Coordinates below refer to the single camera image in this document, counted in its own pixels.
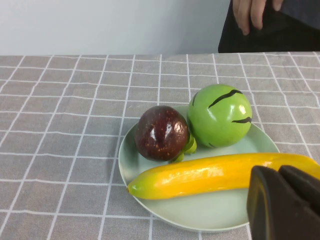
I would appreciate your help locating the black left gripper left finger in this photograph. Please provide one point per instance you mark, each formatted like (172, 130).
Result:
(270, 212)

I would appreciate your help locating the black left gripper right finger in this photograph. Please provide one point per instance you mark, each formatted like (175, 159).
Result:
(305, 187)

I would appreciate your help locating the yellow toy banana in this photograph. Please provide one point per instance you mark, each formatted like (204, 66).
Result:
(187, 180)

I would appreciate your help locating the person's black trousers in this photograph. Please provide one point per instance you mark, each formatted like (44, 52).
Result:
(275, 40)

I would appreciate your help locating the person's grey shirt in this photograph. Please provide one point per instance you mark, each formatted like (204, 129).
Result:
(306, 8)

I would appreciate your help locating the person's right hand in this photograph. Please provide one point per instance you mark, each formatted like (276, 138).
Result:
(243, 12)

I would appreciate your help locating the light green round plate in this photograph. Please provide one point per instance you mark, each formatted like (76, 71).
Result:
(200, 215)

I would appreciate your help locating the green striped toy melon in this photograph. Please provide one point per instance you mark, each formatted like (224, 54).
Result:
(220, 117)

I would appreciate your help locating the dark purple toy mangosteen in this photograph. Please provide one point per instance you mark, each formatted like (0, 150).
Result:
(160, 132)

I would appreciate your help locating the grey white-checked tablecloth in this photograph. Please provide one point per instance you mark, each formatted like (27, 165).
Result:
(62, 137)

